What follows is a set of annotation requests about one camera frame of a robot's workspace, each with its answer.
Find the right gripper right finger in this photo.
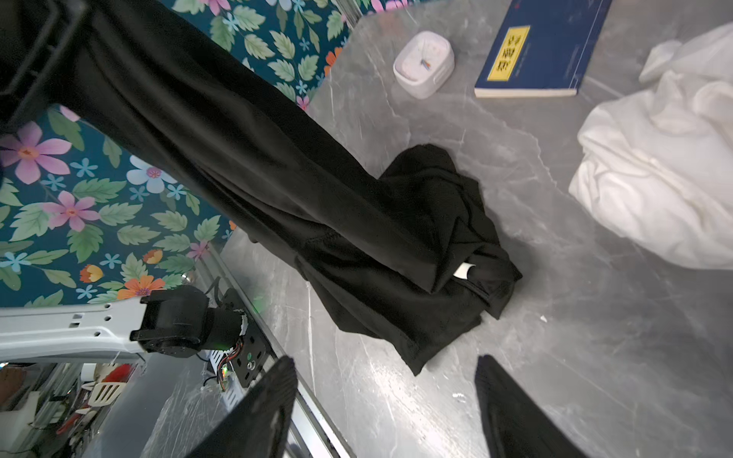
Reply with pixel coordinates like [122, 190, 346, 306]
[475, 355, 586, 458]

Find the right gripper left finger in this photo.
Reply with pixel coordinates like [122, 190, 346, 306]
[187, 356, 298, 458]

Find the black cloth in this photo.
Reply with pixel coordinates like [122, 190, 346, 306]
[55, 1, 521, 372]

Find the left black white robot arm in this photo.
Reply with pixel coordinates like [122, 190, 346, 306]
[1, 285, 244, 362]

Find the white cloth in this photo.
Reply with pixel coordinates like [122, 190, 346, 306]
[569, 24, 732, 270]

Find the white square container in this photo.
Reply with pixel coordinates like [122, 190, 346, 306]
[392, 31, 455, 99]

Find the dark blue book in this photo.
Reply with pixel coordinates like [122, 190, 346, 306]
[475, 0, 612, 98]

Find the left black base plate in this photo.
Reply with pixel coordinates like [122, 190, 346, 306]
[221, 288, 274, 389]

